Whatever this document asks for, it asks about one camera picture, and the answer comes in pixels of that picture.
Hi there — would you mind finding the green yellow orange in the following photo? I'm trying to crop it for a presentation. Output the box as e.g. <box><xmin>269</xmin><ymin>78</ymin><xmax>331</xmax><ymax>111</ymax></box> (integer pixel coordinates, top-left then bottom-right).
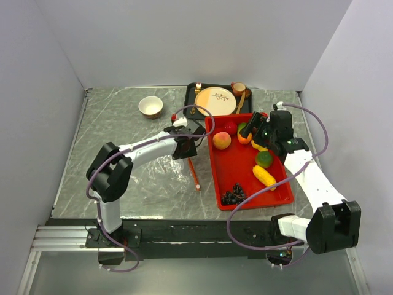
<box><xmin>255</xmin><ymin>151</ymin><xmax>273</xmax><ymax>168</ymax></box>

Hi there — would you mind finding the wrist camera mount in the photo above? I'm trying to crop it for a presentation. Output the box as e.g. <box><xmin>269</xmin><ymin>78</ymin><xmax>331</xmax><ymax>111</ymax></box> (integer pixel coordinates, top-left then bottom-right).
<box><xmin>171</xmin><ymin>114</ymin><xmax>188</xmax><ymax>127</ymax></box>
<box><xmin>273</xmin><ymin>101</ymin><xmax>286</xmax><ymax>111</ymax></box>

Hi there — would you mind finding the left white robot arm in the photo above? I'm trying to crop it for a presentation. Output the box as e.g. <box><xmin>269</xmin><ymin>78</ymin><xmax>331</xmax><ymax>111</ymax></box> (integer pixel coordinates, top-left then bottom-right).
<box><xmin>85</xmin><ymin>117</ymin><xmax>206</xmax><ymax>247</ymax></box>

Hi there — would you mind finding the white brown bowl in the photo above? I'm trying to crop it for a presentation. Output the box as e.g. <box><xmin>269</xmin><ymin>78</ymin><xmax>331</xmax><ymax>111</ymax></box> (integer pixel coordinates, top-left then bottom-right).
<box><xmin>138</xmin><ymin>96</ymin><xmax>163</xmax><ymax>119</ymax></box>

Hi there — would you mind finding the orange white plate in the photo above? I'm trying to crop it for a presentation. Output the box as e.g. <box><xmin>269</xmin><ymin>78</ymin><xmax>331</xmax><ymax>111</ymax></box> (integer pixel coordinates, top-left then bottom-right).
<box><xmin>195</xmin><ymin>87</ymin><xmax>236</xmax><ymax>116</ymax></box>

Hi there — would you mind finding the gold spoon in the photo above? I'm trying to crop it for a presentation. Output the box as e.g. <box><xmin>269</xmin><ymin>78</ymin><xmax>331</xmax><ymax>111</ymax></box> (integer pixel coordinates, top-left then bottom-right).
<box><xmin>240</xmin><ymin>88</ymin><xmax>251</xmax><ymax>105</ymax></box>

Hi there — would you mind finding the red wrinkled fruit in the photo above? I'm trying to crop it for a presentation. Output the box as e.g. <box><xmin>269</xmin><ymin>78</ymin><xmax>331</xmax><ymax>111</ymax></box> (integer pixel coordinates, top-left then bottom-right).
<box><xmin>223</xmin><ymin>121</ymin><xmax>238</xmax><ymax>136</ymax></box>

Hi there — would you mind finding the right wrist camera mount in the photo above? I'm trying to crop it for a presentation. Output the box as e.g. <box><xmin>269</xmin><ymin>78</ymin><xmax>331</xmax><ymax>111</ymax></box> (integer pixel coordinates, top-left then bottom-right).
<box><xmin>273</xmin><ymin>101</ymin><xmax>286</xmax><ymax>111</ymax></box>

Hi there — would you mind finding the peach fruit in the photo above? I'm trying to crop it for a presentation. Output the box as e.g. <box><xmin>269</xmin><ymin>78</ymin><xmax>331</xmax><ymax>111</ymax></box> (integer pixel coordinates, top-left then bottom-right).
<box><xmin>212</xmin><ymin>132</ymin><xmax>232</xmax><ymax>150</ymax></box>

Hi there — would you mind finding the dark grape bunch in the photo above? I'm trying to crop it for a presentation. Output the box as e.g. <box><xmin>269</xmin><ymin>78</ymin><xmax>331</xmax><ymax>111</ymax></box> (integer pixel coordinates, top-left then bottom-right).
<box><xmin>220</xmin><ymin>183</ymin><xmax>246</xmax><ymax>206</ymax></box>

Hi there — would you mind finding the small brown cup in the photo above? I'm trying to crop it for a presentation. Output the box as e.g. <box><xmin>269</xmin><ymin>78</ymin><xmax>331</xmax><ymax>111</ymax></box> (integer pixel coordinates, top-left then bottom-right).
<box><xmin>231</xmin><ymin>82</ymin><xmax>246</xmax><ymax>96</ymax></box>

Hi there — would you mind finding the clear zip top bag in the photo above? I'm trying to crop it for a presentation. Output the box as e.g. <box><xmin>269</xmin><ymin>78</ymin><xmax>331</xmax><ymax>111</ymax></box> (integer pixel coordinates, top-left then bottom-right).
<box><xmin>126</xmin><ymin>143</ymin><xmax>201</xmax><ymax>198</ymax></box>

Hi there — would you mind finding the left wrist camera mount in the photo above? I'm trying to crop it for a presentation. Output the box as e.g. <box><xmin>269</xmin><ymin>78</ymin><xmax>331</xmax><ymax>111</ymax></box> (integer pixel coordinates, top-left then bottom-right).
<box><xmin>171</xmin><ymin>114</ymin><xmax>188</xmax><ymax>127</ymax></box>

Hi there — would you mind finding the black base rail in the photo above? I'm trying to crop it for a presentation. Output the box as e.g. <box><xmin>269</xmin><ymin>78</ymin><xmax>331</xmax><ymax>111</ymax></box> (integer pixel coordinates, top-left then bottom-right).
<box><xmin>84</xmin><ymin>219</ymin><xmax>294</xmax><ymax>265</ymax></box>

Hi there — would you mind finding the gold fork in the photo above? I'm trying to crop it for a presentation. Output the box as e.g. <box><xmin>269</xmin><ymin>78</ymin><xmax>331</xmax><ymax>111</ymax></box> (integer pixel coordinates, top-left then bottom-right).
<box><xmin>190</xmin><ymin>83</ymin><xmax>202</xmax><ymax>115</ymax></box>

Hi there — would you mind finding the red plastic bin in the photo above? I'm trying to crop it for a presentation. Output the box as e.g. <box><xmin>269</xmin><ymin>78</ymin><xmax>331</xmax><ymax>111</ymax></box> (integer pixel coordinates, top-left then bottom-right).
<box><xmin>205</xmin><ymin>113</ymin><xmax>294</xmax><ymax>211</ymax></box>

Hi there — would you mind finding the green orange mango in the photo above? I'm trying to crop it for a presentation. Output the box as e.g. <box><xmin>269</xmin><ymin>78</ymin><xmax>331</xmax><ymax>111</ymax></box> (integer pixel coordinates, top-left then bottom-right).
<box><xmin>237</xmin><ymin>122</ymin><xmax>252</xmax><ymax>145</ymax></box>

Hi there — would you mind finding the yellow pear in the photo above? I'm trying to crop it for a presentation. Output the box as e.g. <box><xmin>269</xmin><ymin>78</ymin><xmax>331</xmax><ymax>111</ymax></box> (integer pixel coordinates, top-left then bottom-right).
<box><xmin>251</xmin><ymin>140</ymin><xmax>268</xmax><ymax>152</ymax></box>

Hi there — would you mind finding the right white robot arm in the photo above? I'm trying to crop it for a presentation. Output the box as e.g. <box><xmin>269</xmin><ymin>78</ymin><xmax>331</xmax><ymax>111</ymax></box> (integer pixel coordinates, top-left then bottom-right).
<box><xmin>240</xmin><ymin>109</ymin><xmax>361</xmax><ymax>254</ymax></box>

